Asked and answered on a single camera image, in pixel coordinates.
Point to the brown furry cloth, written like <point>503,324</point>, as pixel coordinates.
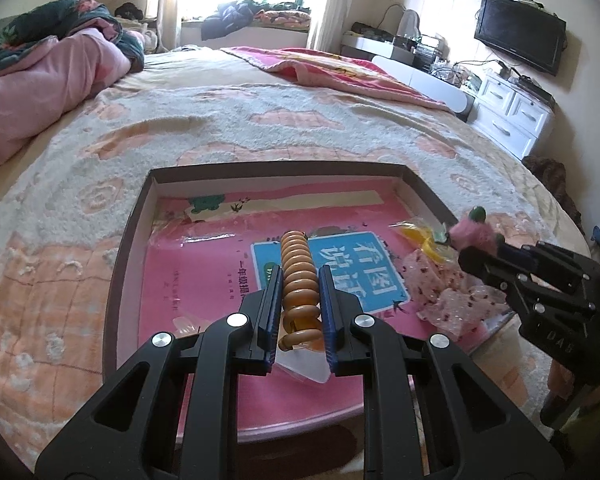
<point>552,180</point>

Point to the black set-top box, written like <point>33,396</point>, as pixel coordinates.
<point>532,85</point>

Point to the dark shallow cardboard box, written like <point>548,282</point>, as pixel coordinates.
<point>125,270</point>

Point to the pink book with blue label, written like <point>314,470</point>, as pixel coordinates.
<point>205,285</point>

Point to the yellow hair accessory in bag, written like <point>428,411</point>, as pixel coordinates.
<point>414,236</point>

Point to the white desk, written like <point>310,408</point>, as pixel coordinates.
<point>414,67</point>

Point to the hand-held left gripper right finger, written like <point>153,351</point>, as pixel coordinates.
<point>331,320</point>

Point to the white drawer cabinet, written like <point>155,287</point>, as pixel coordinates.
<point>509,110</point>

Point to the dark floral quilt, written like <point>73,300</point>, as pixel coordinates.
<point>55,15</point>

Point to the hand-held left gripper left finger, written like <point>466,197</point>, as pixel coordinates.
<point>271,320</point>

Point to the black wall television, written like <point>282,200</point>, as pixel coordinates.
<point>519,32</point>

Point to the pink floral scrunchie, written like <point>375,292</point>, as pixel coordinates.
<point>439,282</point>

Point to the clear plastic earring bag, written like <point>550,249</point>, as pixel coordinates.
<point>305,366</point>

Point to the pink patterned blanket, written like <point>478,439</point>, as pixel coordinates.
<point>340,72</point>

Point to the white sheer curtain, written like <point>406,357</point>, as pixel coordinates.
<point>180,5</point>
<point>350,5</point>

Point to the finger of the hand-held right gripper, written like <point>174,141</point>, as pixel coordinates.
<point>484,265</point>
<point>544,265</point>

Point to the pink quilt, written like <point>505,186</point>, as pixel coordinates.
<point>45,85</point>

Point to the pile of clothes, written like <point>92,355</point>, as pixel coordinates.
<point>235,17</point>

